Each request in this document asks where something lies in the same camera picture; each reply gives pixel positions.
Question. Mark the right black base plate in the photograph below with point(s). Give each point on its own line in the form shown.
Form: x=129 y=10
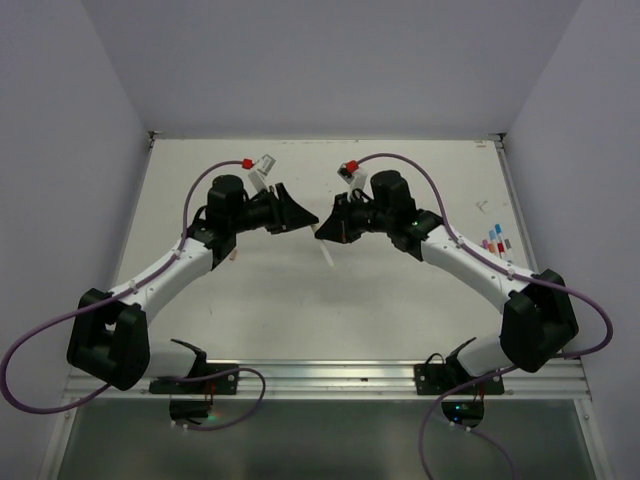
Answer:
x=436 y=378

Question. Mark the white pen blue cap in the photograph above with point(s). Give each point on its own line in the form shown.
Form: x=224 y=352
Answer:
x=496 y=233

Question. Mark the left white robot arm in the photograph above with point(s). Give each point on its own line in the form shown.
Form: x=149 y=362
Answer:
x=110 y=336

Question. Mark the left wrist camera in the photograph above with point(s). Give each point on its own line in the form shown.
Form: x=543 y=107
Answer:
x=258 y=170

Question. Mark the aluminium front rail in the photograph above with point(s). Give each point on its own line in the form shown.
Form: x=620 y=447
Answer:
x=395 y=380

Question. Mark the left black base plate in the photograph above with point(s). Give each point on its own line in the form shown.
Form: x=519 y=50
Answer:
x=225 y=382

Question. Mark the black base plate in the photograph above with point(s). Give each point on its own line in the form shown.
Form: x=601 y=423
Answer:
x=436 y=378
x=225 y=382

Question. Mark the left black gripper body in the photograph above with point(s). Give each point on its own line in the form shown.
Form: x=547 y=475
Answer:
x=263 y=212

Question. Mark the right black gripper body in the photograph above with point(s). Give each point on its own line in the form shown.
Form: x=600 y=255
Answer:
x=356 y=216

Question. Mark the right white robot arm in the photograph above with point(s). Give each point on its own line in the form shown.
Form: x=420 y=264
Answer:
x=537 y=318

